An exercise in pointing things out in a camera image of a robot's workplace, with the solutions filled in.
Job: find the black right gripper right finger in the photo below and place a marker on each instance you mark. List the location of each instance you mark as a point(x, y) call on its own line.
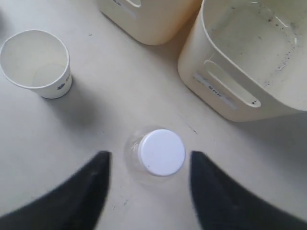
point(223, 204)

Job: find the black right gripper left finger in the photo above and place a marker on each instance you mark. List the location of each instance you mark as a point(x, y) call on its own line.
point(74, 205)

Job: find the clear bottle white cap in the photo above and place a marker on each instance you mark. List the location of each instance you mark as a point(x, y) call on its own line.
point(154, 154)

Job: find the white paper cup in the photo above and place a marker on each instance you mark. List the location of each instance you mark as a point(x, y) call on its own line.
point(38, 61)

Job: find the cream right storage bin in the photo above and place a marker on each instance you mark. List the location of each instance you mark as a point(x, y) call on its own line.
point(247, 59)

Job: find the cream storage bin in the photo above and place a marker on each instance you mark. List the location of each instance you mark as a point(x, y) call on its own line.
point(150, 22)
point(247, 59)

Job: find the cream middle storage bin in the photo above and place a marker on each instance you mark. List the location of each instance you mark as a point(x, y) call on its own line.
point(150, 22)

